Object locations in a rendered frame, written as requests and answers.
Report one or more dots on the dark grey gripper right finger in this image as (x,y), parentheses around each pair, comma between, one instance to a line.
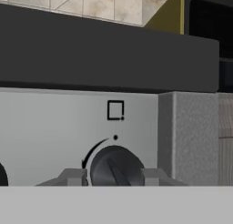
(153,176)

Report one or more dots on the pale wooden cupboard front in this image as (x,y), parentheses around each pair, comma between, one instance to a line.
(225,139)

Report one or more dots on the olive yellow cupboard panel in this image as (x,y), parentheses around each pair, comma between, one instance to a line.
(170,16)

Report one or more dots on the black stove knob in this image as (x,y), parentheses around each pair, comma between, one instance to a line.
(2,175)
(116,167)

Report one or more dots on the grey stove with black hob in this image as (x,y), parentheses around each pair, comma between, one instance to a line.
(91,66)

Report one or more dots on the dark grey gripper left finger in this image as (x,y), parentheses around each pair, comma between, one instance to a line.
(70,176)

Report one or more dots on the black built-in oven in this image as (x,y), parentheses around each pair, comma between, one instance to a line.
(212,27)

